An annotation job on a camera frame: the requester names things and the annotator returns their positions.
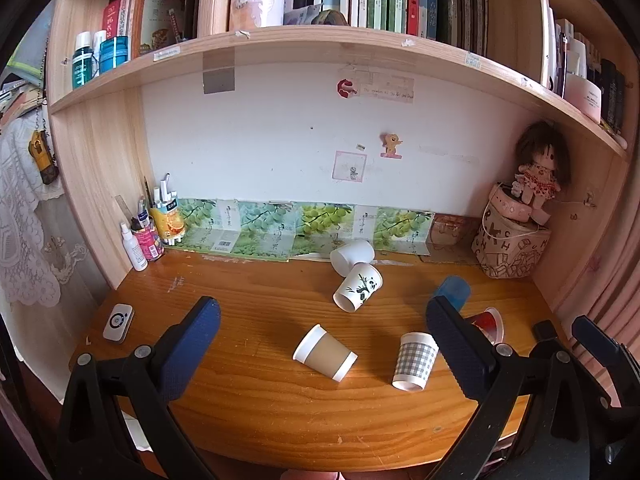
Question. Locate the white spray bottle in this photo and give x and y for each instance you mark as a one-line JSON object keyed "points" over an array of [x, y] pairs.
{"points": [[134, 252]]}

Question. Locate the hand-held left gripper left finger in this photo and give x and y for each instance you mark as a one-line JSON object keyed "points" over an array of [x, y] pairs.
{"points": [[196, 337]]}

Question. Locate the teal jar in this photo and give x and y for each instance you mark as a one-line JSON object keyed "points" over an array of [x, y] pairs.
{"points": [[114, 55]]}

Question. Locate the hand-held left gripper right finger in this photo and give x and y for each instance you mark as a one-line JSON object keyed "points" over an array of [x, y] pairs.
{"points": [[456, 352]]}

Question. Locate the blue plastic cup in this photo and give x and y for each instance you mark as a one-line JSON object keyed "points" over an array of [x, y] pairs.
{"points": [[455, 290]]}

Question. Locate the dark thin pen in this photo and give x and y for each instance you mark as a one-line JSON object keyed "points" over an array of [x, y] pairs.
{"points": [[147, 192]]}

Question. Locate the orange book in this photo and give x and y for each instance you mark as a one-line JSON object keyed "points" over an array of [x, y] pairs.
{"points": [[157, 20]]}

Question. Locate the pink striped book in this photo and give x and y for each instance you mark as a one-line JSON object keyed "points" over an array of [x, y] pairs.
{"points": [[125, 15]]}

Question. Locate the red book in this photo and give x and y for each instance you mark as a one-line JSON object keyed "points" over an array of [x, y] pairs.
{"points": [[111, 17]]}

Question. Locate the row of white and dark books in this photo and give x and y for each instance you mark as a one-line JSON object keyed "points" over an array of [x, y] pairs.
{"points": [[607, 90]]}

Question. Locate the pink round box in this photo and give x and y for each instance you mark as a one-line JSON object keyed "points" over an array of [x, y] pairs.
{"points": [[510, 207]]}

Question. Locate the red plastic cup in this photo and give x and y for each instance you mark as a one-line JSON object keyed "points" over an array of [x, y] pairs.
{"points": [[487, 322]]}

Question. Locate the plain white paper cup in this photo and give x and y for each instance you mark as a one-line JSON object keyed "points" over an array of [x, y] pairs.
{"points": [[350, 255]]}

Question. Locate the pink curtain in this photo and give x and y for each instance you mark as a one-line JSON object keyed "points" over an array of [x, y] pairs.
{"points": [[617, 270]]}

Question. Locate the red wall sticker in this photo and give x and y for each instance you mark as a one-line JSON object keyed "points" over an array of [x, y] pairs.
{"points": [[345, 87]]}

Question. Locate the pink patterned box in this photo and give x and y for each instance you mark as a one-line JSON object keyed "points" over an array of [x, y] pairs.
{"points": [[450, 230]]}

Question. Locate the pink pen holder can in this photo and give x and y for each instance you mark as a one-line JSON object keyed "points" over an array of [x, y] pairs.
{"points": [[149, 245]]}

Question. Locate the white lace curtain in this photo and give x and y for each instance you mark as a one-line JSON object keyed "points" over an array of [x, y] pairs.
{"points": [[20, 220]]}

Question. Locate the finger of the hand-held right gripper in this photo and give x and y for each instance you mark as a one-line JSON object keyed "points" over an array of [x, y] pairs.
{"points": [[595, 340], [545, 331]]}

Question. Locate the tall teal bottle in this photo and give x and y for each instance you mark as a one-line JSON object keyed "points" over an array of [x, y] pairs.
{"points": [[82, 65]]}

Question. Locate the wooden bookshelf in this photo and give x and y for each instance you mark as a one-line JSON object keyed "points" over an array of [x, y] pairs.
{"points": [[95, 150]]}

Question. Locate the brown haired doll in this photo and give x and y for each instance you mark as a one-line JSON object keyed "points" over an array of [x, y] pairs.
{"points": [[542, 152]]}

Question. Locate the brown sleeve paper cup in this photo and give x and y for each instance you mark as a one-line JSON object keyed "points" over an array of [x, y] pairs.
{"points": [[327, 355]]}

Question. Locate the printed fabric basket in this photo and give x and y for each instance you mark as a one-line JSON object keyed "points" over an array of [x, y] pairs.
{"points": [[505, 255]]}

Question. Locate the pink square sticker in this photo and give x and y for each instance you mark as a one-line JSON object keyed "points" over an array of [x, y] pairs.
{"points": [[349, 166]]}

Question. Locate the clear ruler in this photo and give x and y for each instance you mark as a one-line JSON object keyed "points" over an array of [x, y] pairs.
{"points": [[122, 210]]}

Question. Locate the grey checked paper cup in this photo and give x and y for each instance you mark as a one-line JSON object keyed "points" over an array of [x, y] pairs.
{"points": [[415, 362]]}

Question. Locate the camouflage cloth item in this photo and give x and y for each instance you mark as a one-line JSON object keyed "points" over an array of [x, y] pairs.
{"points": [[329, 17]]}

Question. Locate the grape printed paper sheet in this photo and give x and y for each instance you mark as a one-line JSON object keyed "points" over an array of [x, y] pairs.
{"points": [[260, 225]]}

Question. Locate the orange juice carton holder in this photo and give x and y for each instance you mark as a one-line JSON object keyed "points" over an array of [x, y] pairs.
{"points": [[170, 222]]}

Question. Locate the panda print paper cup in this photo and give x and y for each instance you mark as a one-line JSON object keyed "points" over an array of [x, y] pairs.
{"points": [[360, 285]]}

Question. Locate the small white device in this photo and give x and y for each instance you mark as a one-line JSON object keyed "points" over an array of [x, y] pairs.
{"points": [[118, 322]]}

